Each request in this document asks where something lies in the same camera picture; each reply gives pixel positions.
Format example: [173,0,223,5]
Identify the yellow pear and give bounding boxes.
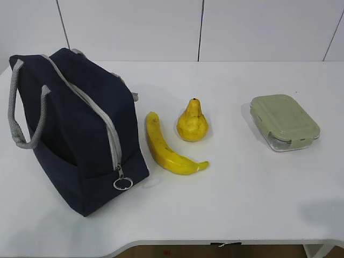
[176,98,209,142]

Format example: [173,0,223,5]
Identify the yellow banana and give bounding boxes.
[145,112,210,175]

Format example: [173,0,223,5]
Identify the navy blue lunch bag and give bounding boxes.
[8,48,149,217]

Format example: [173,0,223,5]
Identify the green lid glass container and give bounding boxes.
[250,94,320,152]

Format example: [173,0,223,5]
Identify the white table leg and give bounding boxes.
[303,244,335,258]

